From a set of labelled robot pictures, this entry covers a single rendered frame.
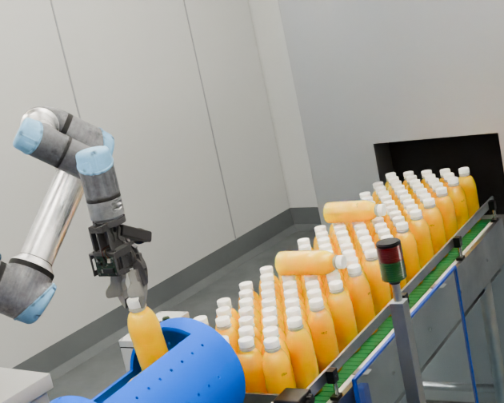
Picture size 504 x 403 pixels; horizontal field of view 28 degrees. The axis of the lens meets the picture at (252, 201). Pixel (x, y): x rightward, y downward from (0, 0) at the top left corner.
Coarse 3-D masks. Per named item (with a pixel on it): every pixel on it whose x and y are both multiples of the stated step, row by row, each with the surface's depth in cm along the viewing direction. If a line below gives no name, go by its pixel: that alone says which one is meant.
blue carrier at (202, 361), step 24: (168, 336) 238; (192, 336) 227; (216, 336) 230; (168, 360) 217; (192, 360) 221; (216, 360) 225; (120, 384) 236; (144, 384) 209; (168, 384) 212; (192, 384) 216; (216, 384) 222; (240, 384) 230
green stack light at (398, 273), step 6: (384, 264) 250; (390, 264) 249; (396, 264) 249; (402, 264) 250; (384, 270) 250; (390, 270) 250; (396, 270) 250; (402, 270) 250; (384, 276) 251; (390, 276) 250; (396, 276) 250; (402, 276) 251; (390, 282) 251
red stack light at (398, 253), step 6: (396, 246) 249; (378, 252) 250; (384, 252) 249; (390, 252) 248; (396, 252) 249; (378, 258) 251; (384, 258) 249; (390, 258) 249; (396, 258) 249; (402, 258) 250
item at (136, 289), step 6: (132, 270) 217; (132, 276) 216; (138, 276) 217; (132, 282) 216; (138, 282) 218; (132, 288) 216; (138, 288) 217; (144, 288) 218; (132, 294) 215; (138, 294) 217; (144, 294) 218; (138, 300) 219; (144, 300) 219; (144, 306) 220
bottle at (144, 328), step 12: (132, 312) 221; (144, 312) 221; (132, 324) 221; (144, 324) 220; (156, 324) 222; (132, 336) 222; (144, 336) 220; (156, 336) 222; (144, 348) 222; (156, 348) 222; (144, 360) 223; (156, 360) 223
